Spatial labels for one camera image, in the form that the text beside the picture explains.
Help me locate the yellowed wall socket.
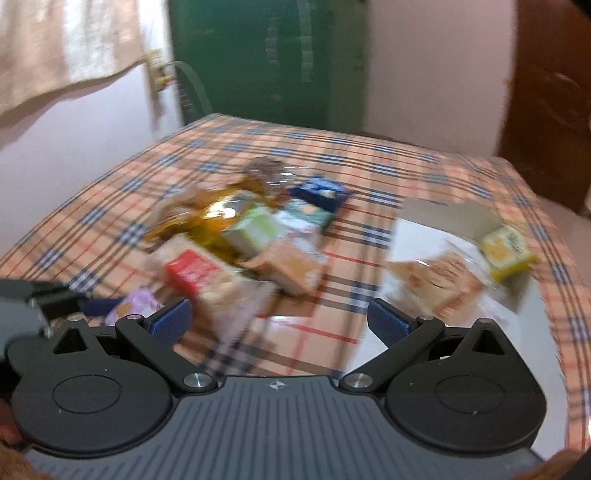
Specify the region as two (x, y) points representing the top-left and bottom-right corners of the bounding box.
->
(148, 51), (175, 93)

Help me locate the yellow-green snack packet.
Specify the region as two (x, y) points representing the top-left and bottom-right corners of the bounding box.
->
(475, 225), (539, 283)

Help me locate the brown wooden door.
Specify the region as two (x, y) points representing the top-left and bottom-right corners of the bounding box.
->
(494, 0), (591, 213)

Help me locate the beige curtain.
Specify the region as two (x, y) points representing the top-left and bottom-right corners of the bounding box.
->
(0, 0), (148, 116)

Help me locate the green and white snack packet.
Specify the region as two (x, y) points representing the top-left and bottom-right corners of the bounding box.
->
(277, 198), (338, 234)

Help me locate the light green snack packet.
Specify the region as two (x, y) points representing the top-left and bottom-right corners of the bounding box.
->
(221, 204), (289, 259)

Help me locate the white cardboard box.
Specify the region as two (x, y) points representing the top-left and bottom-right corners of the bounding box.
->
(351, 198), (571, 455)

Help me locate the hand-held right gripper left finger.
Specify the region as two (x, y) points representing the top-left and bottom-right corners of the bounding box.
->
(7, 298), (220, 396)

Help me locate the green door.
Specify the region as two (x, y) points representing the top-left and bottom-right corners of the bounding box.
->
(168, 0), (370, 134)

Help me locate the beige printed snack packet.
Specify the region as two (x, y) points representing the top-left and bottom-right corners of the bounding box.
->
(385, 249), (485, 324)

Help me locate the clear bag of round cookies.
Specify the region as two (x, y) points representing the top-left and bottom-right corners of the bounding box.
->
(242, 156), (301, 192)

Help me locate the purple snack packet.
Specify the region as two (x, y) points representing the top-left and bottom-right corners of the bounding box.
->
(104, 287), (162, 326)

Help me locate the curved white cable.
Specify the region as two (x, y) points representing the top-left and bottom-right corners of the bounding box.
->
(173, 60), (209, 116)

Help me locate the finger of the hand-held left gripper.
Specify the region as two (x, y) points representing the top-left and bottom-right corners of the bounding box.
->
(28, 284), (123, 319)

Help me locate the plaid tablecloth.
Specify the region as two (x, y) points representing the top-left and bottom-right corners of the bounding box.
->
(0, 113), (591, 462)

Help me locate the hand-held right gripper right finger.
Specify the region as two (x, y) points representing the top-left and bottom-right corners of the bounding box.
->
(339, 298), (539, 394)

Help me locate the tan wrapped cake packet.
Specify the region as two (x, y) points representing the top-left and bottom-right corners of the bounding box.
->
(148, 233), (280, 344)

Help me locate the blue snack packet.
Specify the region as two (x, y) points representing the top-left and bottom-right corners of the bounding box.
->
(288, 175), (354, 213)

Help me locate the orange-topped bag of brown cookies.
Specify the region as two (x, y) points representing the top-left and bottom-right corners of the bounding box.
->
(145, 185), (269, 259)

